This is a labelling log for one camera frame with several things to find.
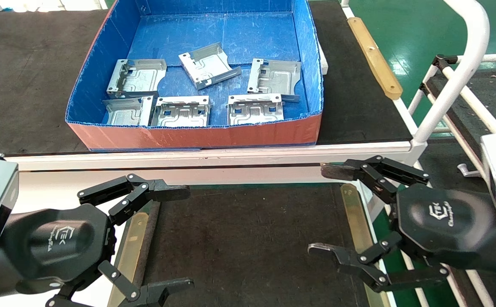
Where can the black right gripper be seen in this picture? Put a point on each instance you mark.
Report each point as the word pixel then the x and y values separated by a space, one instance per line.
pixel 444 221

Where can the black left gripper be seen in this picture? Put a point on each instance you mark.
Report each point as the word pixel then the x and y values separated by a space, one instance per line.
pixel 56 243

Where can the metal bracket with side walls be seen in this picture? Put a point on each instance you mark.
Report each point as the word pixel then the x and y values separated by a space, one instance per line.
pixel 181 113
pixel 126 113
pixel 254 111
pixel 207 66
pixel 275 76
pixel 143 79

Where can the blue corrugated plastic box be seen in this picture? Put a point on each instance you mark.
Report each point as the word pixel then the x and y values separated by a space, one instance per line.
pixel 188 136

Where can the brass edge strip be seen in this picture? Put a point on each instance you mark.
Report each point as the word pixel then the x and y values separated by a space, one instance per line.
pixel 354 221
pixel 130 238

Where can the small black table mat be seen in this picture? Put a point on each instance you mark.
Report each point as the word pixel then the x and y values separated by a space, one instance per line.
pixel 252 238

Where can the small metal hook bolt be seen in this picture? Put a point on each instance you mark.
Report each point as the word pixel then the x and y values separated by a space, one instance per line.
pixel 465 170

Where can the black tube clamp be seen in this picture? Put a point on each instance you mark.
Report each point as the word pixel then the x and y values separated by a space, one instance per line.
pixel 422 88
pixel 442 60

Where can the small white block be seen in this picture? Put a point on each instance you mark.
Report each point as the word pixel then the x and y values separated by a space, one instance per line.
pixel 324 59

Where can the white-framed cart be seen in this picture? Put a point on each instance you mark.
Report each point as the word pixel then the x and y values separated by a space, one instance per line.
pixel 465 64

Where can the large black table mat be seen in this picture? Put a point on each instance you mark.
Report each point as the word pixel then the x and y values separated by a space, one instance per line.
pixel 26 85

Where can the white metal table frame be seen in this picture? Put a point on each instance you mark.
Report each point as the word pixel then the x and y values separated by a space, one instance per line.
pixel 230 153

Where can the white side rack frame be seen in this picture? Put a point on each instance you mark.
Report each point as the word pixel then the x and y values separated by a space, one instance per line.
pixel 474 99

